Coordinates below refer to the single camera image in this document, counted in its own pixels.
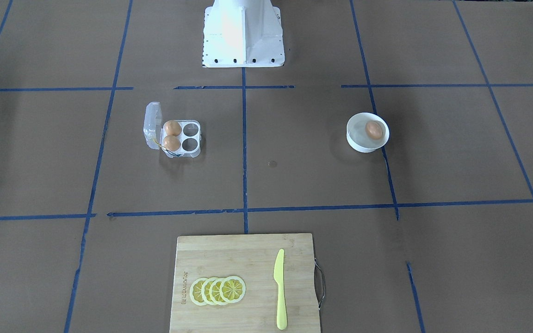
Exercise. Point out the white round bowl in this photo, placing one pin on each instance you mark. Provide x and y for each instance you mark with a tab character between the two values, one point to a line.
356	134

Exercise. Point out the lemon slice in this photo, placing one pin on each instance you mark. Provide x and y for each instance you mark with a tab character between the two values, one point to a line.
206	291
197	291
232	289
215	292

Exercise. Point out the yellow plastic knife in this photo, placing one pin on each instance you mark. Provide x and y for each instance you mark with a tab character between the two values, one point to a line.
278	276

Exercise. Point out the bamboo cutting board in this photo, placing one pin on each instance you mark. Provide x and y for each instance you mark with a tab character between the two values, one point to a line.
250	257

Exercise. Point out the brown egg front tray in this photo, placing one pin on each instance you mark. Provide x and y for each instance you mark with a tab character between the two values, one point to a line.
171	143

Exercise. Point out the brown egg from bowl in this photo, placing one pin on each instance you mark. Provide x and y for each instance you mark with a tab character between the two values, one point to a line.
374	130

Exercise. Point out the brown egg tray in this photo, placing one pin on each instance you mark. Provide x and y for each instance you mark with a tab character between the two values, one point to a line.
171	143
172	128

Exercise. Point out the clear plastic egg box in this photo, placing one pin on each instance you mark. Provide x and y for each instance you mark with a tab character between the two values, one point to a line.
190	138

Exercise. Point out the brown egg rear tray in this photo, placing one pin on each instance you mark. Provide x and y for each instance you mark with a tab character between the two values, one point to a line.
172	128

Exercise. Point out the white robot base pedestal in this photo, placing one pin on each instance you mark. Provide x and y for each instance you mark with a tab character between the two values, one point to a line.
243	34

